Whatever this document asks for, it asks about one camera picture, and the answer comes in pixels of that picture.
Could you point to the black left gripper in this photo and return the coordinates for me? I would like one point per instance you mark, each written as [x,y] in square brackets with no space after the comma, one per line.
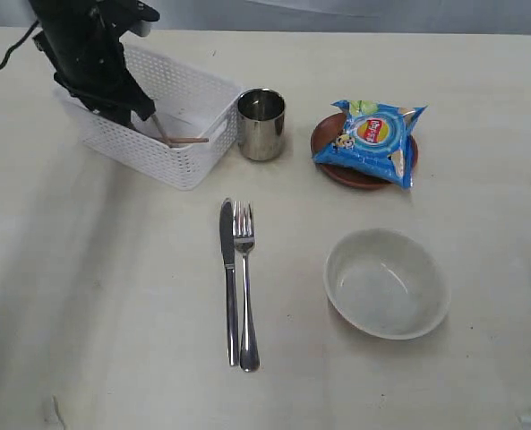
[89,60]

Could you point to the stainless steel cup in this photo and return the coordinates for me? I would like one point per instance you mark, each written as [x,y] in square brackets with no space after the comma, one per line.
[261,118]

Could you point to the silver table knife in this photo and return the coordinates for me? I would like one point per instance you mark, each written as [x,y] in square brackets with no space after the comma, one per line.
[229,261]

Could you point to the brown round plate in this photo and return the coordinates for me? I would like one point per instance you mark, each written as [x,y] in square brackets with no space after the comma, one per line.
[359,174]

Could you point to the blue chips bag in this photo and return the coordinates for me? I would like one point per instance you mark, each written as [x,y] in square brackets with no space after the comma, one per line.
[372,139]

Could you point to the silver fork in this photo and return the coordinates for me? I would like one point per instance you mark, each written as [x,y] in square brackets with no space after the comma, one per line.
[244,242]

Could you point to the white ceramic bowl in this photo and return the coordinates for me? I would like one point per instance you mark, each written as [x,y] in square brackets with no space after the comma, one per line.
[386,285]

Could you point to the white plastic woven basket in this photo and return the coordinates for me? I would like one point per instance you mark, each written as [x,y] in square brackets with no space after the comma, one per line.
[189,103]

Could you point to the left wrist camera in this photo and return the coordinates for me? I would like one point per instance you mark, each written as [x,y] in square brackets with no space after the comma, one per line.
[128,15]

